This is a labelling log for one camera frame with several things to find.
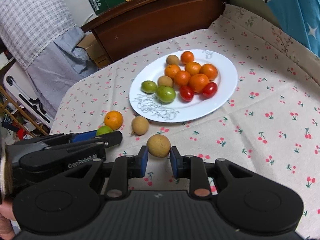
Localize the green jujube fruit low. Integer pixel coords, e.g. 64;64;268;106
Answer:
96;125;113;136

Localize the brown longan fruit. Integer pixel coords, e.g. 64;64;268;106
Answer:
157;75;174;88
147;134;171;158
166;55;180;66
131;116;149;135

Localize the green jujube fruit small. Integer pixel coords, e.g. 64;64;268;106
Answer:
141;80;157;94

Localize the small red cherry tomato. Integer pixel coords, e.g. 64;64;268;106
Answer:
180;86;194;102

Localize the large red cherry tomato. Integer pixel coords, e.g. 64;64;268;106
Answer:
202;82;217;98

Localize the large orange mandarin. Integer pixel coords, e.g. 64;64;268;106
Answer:
188;74;210;93

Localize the person's left hand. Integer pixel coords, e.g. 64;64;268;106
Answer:
0;200;16;240

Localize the white oval plate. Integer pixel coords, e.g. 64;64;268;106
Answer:
129;49;238;123

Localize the wooden shelf rack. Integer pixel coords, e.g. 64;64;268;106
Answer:
1;86;49;138

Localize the white folding table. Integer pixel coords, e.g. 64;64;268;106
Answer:
3;62;54;128

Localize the mandarin on plate left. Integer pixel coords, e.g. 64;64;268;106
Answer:
164;64;181;80

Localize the mandarin on plate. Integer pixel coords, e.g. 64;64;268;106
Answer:
164;64;181;80
174;70;191;87
200;63;219;81
180;51;194;65

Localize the mandarin on plate front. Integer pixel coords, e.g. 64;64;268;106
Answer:
174;70;191;87

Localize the cherry print tablecloth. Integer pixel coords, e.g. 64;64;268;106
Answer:
51;5;319;239

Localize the brown cardboard box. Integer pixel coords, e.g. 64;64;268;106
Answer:
77;33;111;68

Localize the mandarin on plate right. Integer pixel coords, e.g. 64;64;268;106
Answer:
200;63;219;81

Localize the mandarin on plate far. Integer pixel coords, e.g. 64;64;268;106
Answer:
180;51;194;65

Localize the checkered grey fabric cover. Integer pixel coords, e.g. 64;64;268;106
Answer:
1;0;98;116

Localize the dark wooden headboard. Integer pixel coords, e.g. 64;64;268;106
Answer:
82;0;226;62

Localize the blue star blanket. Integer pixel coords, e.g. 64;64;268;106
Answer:
259;0;319;56

